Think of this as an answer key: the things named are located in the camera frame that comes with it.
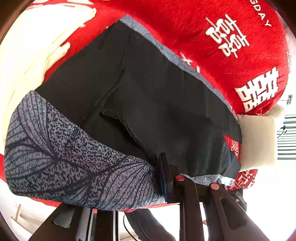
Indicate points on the cream pillow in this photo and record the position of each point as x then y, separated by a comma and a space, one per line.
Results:
36, 40

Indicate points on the beige herringbone pillow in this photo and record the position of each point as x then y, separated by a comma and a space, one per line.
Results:
259, 139

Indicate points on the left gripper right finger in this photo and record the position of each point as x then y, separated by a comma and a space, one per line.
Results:
225, 218

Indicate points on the black pants with grey trim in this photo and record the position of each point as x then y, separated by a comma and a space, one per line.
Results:
91, 134

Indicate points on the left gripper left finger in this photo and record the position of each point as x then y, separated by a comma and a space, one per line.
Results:
69, 222

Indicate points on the person's legs in dark jeans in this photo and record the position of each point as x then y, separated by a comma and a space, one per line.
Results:
146, 226

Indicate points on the red bedspread with white characters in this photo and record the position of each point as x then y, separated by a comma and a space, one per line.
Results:
239, 47

